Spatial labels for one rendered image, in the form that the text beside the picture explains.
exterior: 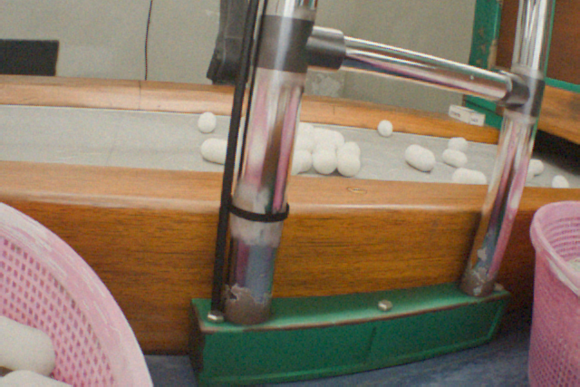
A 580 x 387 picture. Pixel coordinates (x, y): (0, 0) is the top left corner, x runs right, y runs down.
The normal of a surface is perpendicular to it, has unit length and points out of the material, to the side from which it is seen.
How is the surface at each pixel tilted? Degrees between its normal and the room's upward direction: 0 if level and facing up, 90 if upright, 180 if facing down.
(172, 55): 90
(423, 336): 90
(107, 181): 0
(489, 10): 90
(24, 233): 74
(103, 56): 90
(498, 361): 0
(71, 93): 45
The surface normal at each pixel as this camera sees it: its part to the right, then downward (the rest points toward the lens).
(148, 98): 0.34, -0.47
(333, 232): 0.33, 0.29
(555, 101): -0.80, -0.41
